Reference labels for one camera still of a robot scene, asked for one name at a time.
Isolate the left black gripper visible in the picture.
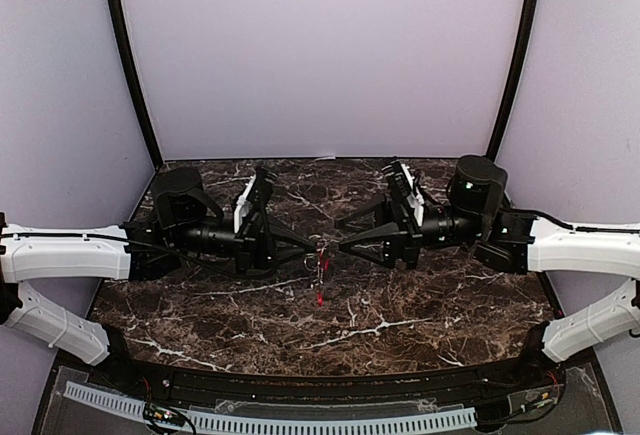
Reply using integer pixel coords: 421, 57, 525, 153
171, 211, 317, 279

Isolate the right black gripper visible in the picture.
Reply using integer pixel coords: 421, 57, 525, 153
336, 193, 486, 270

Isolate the large keyring with red sleeve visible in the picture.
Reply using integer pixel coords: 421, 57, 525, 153
304, 235, 331, 295

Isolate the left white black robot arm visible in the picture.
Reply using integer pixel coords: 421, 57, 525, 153
1, 167, 315, 391

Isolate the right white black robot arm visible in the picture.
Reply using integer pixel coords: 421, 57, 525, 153
335, 155, 639, 389

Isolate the small green circuit board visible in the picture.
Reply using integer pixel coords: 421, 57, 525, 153
143, 404, 184, 426

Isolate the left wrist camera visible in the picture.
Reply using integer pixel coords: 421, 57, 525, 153
233, 166, 274, 234

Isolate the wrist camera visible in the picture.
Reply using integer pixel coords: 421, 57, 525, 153
233, 166, 274, 234
382, 157, 426, 226

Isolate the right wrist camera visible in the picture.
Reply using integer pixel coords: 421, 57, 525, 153
382, 157, 426, 226

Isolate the black front rail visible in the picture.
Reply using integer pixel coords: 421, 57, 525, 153
89, 357, 566, 406

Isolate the white slotted cable duct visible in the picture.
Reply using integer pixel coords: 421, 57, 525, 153
63, 381, 477, 434

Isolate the right black frame post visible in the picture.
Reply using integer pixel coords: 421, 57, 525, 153
485, 0, 538, 161

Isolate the black frame post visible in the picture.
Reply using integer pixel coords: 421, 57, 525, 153
107, 0, 164, 170
485, 0, 538, 161

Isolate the left black frame post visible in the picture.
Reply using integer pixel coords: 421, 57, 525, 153
107, 0, 164, 170

